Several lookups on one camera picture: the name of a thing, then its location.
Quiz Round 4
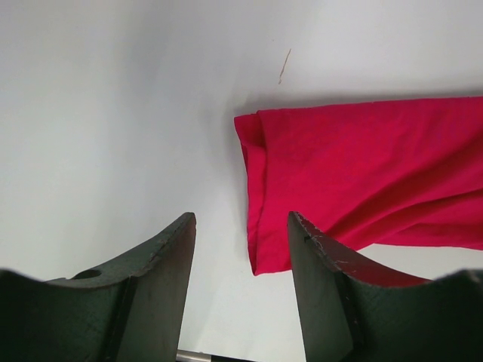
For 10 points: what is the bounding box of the crimson red t shirt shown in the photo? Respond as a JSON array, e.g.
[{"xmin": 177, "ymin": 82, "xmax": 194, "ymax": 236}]
[{"xmin": 234, "ymin": 97, "xmax": 482, "ymax": 275}]

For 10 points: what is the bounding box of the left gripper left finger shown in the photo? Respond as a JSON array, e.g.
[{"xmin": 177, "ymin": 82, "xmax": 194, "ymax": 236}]
[{"xmin": 1, "ymin": 213, "xmax": 196, "ymax": 361}]

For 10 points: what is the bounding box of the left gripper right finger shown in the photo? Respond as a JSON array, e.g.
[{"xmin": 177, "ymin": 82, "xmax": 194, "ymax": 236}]
[{"xmin": 288, "ymin": 212, "xmax": 482, "ymax": 361}]

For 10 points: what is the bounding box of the aluminium front rail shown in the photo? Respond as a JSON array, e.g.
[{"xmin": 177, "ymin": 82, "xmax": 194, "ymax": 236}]
[{"xmin": 176, "ymin": 349, "xmax": 212, "ymax": 362}]

